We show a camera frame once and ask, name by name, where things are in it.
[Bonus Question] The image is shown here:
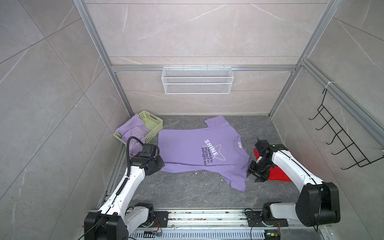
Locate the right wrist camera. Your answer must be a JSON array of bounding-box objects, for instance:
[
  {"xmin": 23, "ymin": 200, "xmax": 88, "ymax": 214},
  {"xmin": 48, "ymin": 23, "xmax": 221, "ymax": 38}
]
[{"xmin": 255, "ymin": 139, "xmax": 270, "ymax": 157}]

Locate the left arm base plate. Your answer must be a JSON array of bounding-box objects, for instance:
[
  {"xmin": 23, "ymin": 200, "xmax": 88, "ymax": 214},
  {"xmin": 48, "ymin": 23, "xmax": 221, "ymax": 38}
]
[{"xmin": 140, "ymin": 211, "xmax": 170, "ymax": 228}]

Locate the aluminium rail at front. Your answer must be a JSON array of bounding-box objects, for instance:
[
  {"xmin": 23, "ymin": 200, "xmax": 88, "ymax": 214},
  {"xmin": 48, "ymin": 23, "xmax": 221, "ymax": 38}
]
[{"xmin": 98, "ymin": 143, "xmax": 331, "ymax": 240}]

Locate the white wire mesh basket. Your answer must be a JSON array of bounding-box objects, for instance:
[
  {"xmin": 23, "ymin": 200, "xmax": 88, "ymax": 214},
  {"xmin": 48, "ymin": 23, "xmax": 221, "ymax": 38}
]
[{"xmin": 162, "ymin": 67, "xmax": 234, "ymax": 95}]

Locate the light green plastic basket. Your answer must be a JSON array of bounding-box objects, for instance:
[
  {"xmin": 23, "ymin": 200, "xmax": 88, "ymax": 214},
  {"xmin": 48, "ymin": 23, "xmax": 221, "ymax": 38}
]
[{"xmin": 114, "ymin": 111, "xmax": 163, "ymax": 143}]

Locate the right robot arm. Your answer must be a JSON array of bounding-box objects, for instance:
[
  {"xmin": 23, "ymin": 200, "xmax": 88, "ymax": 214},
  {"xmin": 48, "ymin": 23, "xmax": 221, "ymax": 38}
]
[{"xmin": 248, "ymin": 140, "xmax": 341, "ymax": 227}]

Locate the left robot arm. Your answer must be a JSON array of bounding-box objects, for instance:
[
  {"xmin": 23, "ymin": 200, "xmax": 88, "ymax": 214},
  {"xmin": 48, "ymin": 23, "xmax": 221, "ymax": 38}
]
[{"xmin": 79, "ymin": 144, "xmax": 165, "ymax": 240}]

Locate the purple t-shirt in basket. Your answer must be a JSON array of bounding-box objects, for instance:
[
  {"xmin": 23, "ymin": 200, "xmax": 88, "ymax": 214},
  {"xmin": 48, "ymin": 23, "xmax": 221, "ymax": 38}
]
[{"xmin": 115, "ymin": 114, "xmax": 151, "ymax": 157}]

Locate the aluminium frame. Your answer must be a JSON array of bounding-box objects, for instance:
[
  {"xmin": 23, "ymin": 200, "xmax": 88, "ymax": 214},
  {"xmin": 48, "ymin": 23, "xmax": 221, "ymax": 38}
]
[{"xmin": 74, "ymin": 1, "xmax": 384, "ymax": 145}]

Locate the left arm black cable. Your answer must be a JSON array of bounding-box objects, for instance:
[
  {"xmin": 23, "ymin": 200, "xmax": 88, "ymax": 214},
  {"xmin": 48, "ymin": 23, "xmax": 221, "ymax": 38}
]
[{"xmin": 125, "ymin": 136, "xmax": 145, "ymax": 178}]

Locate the red t-shirt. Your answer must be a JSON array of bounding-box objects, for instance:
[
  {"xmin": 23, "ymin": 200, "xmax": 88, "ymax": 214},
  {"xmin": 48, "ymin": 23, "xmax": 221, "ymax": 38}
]
[{"xmin": 254, "ymin": 149, "xmax": 292, "ymax": 182}]

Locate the black wire hook rack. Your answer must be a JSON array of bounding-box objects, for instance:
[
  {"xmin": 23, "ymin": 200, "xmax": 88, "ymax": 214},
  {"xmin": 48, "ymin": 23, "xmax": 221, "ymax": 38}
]
[{"xmin": 308, "ymin": 89, "xmax": 384, "ymax": 171}]

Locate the purple t-shirt with print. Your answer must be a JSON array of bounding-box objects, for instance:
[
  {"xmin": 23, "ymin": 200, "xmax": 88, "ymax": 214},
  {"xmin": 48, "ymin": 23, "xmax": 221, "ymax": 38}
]
[{"xmin": 158, "ymin": 116, "xmax": 250, "ymax": 192}]

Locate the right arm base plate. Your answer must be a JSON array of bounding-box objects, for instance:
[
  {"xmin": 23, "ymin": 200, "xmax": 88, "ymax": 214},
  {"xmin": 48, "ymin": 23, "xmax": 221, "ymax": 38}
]
[{"xmin": 244, "ymin": 209, "xmax": 289, "ymax": 228}]

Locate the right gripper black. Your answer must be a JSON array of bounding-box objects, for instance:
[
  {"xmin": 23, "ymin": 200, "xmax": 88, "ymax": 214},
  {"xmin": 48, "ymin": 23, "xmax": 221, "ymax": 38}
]
[{"xmin": 245, "ymin": 158, "xmax": 274, "ymax": 182}]

